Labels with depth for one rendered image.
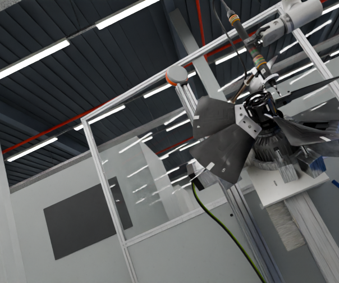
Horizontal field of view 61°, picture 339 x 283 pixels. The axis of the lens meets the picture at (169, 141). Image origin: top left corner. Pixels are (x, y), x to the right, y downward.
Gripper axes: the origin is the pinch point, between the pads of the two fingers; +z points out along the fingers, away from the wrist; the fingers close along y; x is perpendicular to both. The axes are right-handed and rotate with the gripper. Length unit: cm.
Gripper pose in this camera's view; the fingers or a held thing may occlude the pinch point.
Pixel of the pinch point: (249, 44)
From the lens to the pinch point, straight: 141.2
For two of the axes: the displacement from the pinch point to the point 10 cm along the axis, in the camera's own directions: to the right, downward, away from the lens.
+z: -8.7, 4.4, 2.1
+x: -3.6, -8.7, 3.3
